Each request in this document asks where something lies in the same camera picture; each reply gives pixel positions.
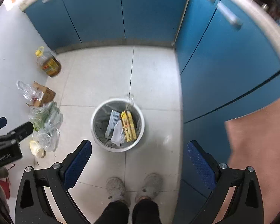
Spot right grey slipper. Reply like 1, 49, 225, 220
135, 173, 163, 203

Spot yellow box in bin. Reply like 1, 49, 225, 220
120, 110, 137, 143

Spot white tissue paper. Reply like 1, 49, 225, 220
111, 120, 125, 147

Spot brown cardboard box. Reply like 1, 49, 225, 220
26, 81, 56, 107

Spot plastic bag with vegetables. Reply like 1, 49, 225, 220
16, 80, 63, 152

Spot cooking oil bottle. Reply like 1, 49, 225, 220
35, 46, 62, 77

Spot white trash bin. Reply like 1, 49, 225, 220
91, 98, 145, 153

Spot blue kitchen cabinets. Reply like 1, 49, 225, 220
24, 0, 280, 223

